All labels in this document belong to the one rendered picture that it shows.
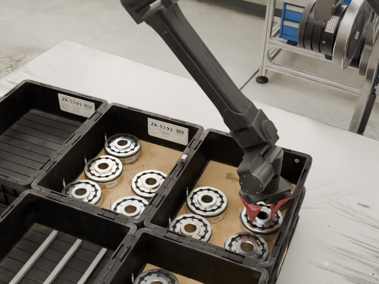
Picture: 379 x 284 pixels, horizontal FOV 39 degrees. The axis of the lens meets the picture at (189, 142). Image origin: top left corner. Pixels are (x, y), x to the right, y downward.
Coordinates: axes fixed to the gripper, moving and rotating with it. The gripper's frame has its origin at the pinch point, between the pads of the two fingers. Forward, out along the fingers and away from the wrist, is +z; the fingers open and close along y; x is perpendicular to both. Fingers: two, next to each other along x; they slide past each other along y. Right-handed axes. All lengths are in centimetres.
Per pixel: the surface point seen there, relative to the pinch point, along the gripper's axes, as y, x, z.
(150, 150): -13.0, 38.7, 3.3
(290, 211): 2.7, -6.7, -5.8
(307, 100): 130, 137, 86
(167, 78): 17, 92, 16
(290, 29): 126, 156, 46
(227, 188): -0.9, 15.2, 3.8
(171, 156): -8.7, 33.6, 3.5
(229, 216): -5.3, 6.1, 3.9
